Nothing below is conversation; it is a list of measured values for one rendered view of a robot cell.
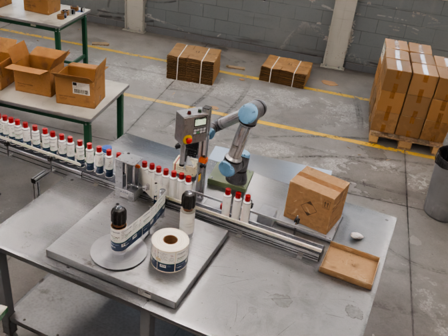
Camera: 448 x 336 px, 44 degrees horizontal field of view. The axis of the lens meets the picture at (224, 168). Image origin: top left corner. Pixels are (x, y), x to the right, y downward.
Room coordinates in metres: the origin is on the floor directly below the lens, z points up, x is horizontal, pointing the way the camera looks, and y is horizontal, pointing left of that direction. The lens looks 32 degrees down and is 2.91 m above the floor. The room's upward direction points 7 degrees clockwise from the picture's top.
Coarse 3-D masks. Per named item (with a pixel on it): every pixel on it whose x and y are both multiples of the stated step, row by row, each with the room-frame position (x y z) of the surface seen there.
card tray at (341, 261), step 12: (336, 252) 2.56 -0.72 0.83; (348, 252) 2.57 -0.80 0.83; (360, 252) 2.55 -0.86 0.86; (324, 264) 2.44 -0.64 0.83; (336, 264) 2.45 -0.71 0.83; (348, 264) 2.46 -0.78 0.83; (360, 264) 2.48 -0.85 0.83; (372, 264) 2.49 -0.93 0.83; (336, 276) 2.34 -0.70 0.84; (348, 276) 2.32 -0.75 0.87; (360, 276) 2.37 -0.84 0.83; (372, 276) 2.38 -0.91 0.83
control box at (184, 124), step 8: (176, 112) 2.90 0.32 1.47; (184, 112) 2.89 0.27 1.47; (192, 112) 2.90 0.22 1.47; (176, 120) 2.89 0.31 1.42; (184, 120) 2.83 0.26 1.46; (192, 120) 2.85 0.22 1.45; (176, 128) 2.89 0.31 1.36; (184, 128) 2.83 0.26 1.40; (192, 128) 2.86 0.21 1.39; (176, 136) 2.88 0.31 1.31; (184, 136) 2.83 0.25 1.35; (192, 136) 2.86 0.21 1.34; (200, 136) 2.89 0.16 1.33; (184, 144) 2.83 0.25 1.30
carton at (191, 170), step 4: (176, 160) 3.24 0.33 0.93; (192, 160) 3.27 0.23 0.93; (196, 160) 3.28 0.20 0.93; (176, 164) 3.20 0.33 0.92; (192, 164) 3.22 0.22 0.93; (196, 164) 3.22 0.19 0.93; (176, 168) 3.20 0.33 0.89; (180, 168) 3.19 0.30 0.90; (188, 168) 3.18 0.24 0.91; (192, 168) 3.18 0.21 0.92; (196, 168) 3.20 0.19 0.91; (180, 172) 3.19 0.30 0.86; (184, 172) 3.19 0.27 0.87; (188, 172) 3.18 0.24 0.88; (192, 172) 3.18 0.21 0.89; (196, 172) 3.21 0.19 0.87; (192, 176) 3.18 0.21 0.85
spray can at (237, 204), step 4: (236, 192) 2.70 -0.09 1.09; (240, 192) 2.71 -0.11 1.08; (236, 196) 2.69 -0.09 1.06; (240, 196) 2.69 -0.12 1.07; (236, 200) 2.68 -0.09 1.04; (240, 200) 2.68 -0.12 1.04; (236, 204) 2.68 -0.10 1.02; (240, 204) 2.68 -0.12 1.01; (232, 208) 2.70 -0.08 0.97; (236, 208) 2.68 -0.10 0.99; (240, 208) 2.69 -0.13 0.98; (232, 212) 2.69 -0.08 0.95; (236, 212) 2.68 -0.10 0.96; (232, 216) 2.68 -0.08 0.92; (236, 216) 2.68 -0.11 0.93
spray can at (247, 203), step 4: (248, 196) 2.67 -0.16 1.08; (244, 200) 2.68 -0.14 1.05; (248, 200) 2.67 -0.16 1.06; (244, 204) 2.66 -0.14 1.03; (248, 204) 2.66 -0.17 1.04; (244, 208) 2.66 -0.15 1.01; (248, 208) 2.66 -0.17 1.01; (244, 212) 2.66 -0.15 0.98; (248, 212) 2.66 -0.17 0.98; (244, 216) 2.66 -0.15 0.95; (248, 216) 2.66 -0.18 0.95; (240, 220) 2.68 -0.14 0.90; (244, 220) 2.66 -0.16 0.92; (248, 220) 2.67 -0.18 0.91
